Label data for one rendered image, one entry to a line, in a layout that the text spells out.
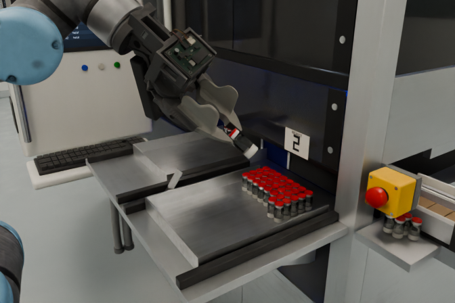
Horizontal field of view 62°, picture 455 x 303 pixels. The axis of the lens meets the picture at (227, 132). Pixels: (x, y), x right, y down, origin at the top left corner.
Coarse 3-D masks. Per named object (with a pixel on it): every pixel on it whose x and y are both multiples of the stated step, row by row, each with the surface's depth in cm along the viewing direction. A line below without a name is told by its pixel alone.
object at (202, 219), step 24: (168, 192) 92; (192, 192) 96; (216, 192) 98; (240, 192) 98; (168, 216) 87; (192, 216) 87; (216, 216) 87; (240, 216) 87; (264, 216) 87; (312, 216) 84; (192, 240) 79; (216, 240) 79; (240, 240) 73; (192, 264) 71
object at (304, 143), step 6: (288, 132) 95; (294, 132) 93; (288, 138) 95; (294, 138) 93; (300, 138) 91; (306, 138) 90; (288, 144) 96; (300, 144) 92; (306, 144) 90; (288, 150) 96; (294, 150) 94; (300, 150) 92; (306, 150) 90; (300, 156) 93; (306, 156) 91
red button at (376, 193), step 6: (366, 192) 74; (372, 192) 72; (378, 192) 72; (384, 192) 72; (366, 198) 74; (372, 198) 72; (378, 198) 71; (384, 198) 71; (372, 204) 73; (378, 204) 72; (384, 204) 72
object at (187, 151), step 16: (144, 144) 122; (160, 144) 126; (176, 144) 129; (192, 144) 129; (208, 144) 129; (224, 144) 129; (144, 160) 113; (160, 160) 117; (176, 160) 117; (192, 160) 117; (208, 160) 117; (224, 160) 109; (256, 160) 116; (160, 176) 104
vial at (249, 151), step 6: (234, 138) 55; (240, 138) 54; (246, 138) 55; (234, 144) 55; (240, 144) 54; (246, 144) 54; (252, 144) 55; (240, 150) 55; (246, 150) 54; (252, 150) 54; (246, 156) 55; (252, 156) 55
